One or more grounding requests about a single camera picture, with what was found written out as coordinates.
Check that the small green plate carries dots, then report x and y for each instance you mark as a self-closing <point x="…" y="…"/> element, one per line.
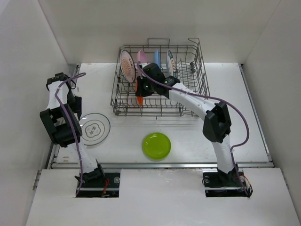
<point x="156" y="146"/>

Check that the white plate dark line emblem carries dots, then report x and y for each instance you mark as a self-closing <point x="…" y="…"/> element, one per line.
<point x="95" y="128"/>

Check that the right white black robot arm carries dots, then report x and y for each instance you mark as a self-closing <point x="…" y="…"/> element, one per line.
<point x="212" y="111"/>

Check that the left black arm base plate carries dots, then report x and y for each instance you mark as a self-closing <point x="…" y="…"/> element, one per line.
<point x="101" y="187"/>

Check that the right aluminium rail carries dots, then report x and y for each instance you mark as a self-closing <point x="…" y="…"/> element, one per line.
<point x="254" y="113"/>

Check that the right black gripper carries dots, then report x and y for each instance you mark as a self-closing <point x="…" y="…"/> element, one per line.
<point x="140" y="92"/>

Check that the white plate orange sunburst pattern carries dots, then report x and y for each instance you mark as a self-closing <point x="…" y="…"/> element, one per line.
<point x="127" y="66"/>

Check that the white plate teal lettered rim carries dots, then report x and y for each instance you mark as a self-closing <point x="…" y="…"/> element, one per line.
<point x="170" y="64"/>

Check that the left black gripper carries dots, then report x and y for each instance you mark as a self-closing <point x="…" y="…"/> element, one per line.
<point x="76" y="108"/>

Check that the small orange plate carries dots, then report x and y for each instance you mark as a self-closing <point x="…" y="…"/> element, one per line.
<point x="139" y="99"/>

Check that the pink plate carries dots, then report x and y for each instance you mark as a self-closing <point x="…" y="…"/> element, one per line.
<point x="141" y="56"/>

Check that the blue plate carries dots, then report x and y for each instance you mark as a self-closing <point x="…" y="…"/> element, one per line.
<point x="157" y="59"/>

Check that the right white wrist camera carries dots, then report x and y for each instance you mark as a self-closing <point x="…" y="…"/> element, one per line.
<point x="142" y="65"/>

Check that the grey wire dish rack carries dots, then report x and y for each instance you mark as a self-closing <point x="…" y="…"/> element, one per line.
<point x="184" y="59"/>

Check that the front aluminium rail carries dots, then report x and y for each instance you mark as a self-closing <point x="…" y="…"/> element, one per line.
<point x="161" y="165"/>

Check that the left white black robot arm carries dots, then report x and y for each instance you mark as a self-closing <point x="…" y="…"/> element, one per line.
<point x="61" y="121"/>

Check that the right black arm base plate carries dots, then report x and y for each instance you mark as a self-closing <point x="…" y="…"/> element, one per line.
<point x="218" y="184"/>

